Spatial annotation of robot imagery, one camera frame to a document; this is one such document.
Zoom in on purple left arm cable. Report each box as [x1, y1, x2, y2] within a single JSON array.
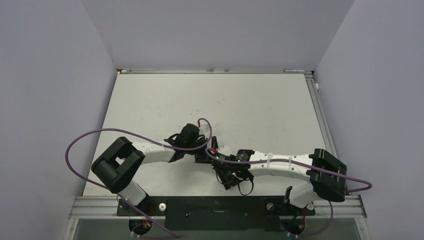
[[65, 118, 213, 190]]

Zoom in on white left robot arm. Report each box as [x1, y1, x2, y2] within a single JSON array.
[[91, 123, 213, 215]]

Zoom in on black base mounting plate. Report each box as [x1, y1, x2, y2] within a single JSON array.
[[116, 195, 316, 232]]

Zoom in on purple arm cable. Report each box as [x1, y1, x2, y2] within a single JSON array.
[[204, 148, 373, 194], [65, 118, 213, 190]]

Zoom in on aluminium frame rail back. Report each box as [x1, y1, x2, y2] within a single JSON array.
[[116, 68, 314, 75]]

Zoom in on aluminium frame rail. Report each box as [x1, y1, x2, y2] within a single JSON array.
[[116, 68, 314, 75], [305, 72, 367, 219]]

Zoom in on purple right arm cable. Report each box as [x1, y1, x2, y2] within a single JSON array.
[[204, 148, 373, 194]]

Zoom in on aluminium frame rail right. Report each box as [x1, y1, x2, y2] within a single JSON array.
[[305, 72, 367, 219]]

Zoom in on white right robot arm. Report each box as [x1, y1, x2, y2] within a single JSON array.
[[206, 148, 347, 214]]

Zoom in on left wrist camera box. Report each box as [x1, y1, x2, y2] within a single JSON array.
[[199, 124, 211, 137]]

